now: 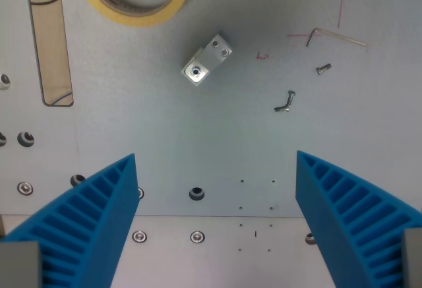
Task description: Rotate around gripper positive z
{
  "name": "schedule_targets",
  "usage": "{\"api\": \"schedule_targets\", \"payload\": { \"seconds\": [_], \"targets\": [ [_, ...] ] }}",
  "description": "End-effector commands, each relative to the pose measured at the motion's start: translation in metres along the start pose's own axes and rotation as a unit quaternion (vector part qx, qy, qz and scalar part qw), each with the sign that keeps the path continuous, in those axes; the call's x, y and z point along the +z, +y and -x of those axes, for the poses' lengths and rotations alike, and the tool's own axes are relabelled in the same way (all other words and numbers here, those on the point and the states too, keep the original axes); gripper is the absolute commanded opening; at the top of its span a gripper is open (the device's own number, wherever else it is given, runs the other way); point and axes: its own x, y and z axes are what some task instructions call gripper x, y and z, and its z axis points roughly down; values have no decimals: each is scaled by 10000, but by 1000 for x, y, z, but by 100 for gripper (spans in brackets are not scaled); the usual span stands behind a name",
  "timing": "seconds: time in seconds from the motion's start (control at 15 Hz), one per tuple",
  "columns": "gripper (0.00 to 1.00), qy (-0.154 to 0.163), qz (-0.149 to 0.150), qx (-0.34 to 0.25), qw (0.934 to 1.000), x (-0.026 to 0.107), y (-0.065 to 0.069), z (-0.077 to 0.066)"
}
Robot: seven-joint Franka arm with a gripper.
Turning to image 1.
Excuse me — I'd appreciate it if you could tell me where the silver hex allen key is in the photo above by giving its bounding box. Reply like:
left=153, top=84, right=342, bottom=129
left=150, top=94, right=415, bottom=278
left=305, top=28, right=368, bottom=48

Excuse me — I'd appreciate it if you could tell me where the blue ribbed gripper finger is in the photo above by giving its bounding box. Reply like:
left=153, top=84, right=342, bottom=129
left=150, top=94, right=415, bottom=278
left=0, top=153, right=138, bottom=288
left=295, top=150, right=422, bottom=288

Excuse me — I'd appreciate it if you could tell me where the aluminium block with holes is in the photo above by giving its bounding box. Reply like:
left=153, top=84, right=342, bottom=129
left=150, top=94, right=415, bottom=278
left=180, top=31, right=235, bottom=88

